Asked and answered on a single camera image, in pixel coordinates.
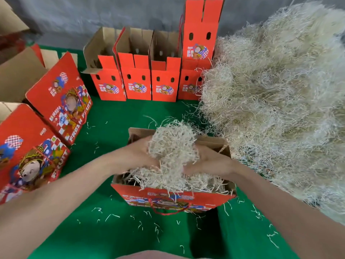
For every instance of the person's left hand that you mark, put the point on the person's left hand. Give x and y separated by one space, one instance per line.
135 156

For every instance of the person's right hand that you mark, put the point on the person's right hand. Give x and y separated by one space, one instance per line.
213 161

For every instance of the small straw filler clump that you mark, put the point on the small straw filler clump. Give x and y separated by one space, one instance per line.
172 143

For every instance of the red cardboard box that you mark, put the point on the red cardboard box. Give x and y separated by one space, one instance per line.
200 35
188 86
167 199
135 78
108 81
164 81

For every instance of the pile of wood wool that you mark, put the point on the pile of wood wool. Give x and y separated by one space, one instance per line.
280 99

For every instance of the group of red boxes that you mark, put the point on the group of red boxes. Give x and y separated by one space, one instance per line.
48 116

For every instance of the person's right forearm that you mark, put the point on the person's right forearm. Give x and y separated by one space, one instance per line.
291 213

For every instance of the person's left forearm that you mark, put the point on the person's left forearm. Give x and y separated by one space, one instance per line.
54 213

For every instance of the person's pink clothing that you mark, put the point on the person's pink clothing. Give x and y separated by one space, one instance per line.
161 255

